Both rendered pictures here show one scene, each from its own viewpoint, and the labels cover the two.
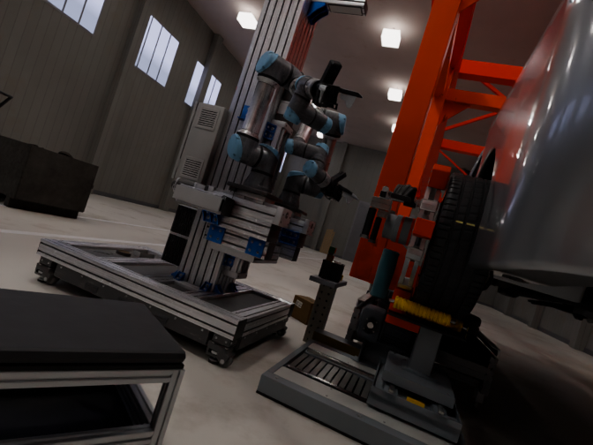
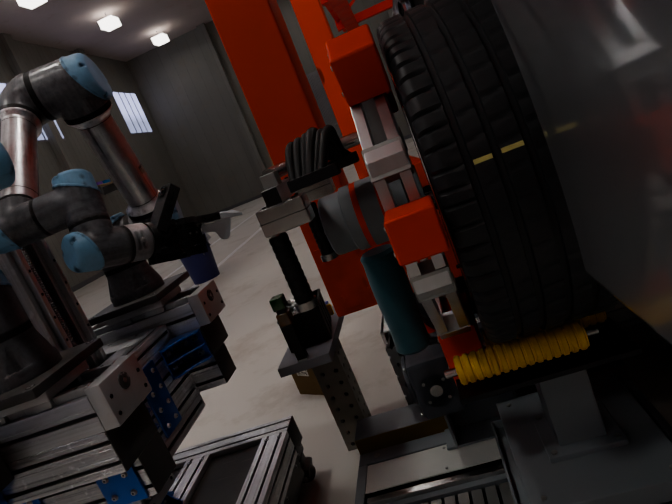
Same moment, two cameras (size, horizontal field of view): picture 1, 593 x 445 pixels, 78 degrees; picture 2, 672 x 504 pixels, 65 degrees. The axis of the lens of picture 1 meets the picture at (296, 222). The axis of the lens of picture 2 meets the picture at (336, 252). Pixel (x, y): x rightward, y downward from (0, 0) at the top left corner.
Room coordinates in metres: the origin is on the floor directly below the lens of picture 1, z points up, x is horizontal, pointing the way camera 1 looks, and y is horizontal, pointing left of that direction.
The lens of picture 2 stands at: (0.76, -0.30, 1.02)
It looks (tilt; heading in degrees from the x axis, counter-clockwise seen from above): 11 degrees down; 353
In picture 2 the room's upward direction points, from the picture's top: 22 degrees counter-clockwise
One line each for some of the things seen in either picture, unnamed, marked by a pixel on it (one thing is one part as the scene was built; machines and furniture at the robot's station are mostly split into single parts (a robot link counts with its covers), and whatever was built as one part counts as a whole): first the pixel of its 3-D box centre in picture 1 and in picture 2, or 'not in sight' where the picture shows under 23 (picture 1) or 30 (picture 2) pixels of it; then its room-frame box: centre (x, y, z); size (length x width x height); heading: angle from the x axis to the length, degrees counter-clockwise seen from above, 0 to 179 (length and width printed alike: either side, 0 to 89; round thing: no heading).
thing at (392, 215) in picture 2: (423, 229); (414, 230); (1.50, -0.51, 0.85); 0.09 x 0.08 x 0.07; 161
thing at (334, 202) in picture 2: (405, 230); (374, 210); (1.82, -0.53, 0.85); 0.21 x 0.14 x 0.14; 71
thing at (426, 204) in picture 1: (420, 235); (407, 197); (1.80, -0.60, 0.85); 0.54 x 0.07 x 0.54; 161
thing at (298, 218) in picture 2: (381, 203); (285, 213); (1.70, -0.35, 0.93); 0.09 x 0.05 x 0.05; 71
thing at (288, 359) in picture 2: (329, 280); (315, 336); (2.46, -0.33, 0.44); 0.43 x 0.17 x 0.03; 161
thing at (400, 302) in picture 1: (421, 311); (519, 352); (1.65, -0.66, 0.51); 0.29 x 0.06 x 0.06; 71
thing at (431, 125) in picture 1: (414, 170); (309, 18); (4.16, -1.11, 1.75); 0.19 x 0.19 x 2.45; 71
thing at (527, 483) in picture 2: (424, 351); (565, 394); (1.74, -0.76, 0.32); 0.40 x 0.30 x 0.28; 161
